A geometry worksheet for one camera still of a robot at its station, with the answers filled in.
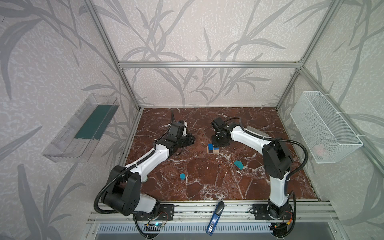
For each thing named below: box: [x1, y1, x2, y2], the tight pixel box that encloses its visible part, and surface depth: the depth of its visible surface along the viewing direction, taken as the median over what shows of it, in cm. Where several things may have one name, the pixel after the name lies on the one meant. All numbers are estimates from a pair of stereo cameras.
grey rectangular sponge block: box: [246, 125, 270, 137], surface depth 107 cm
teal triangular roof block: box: [234, 160, 245, 170], surface depth 91 cm
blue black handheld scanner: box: [206, 201, 225, 236], surface depth 71 cm
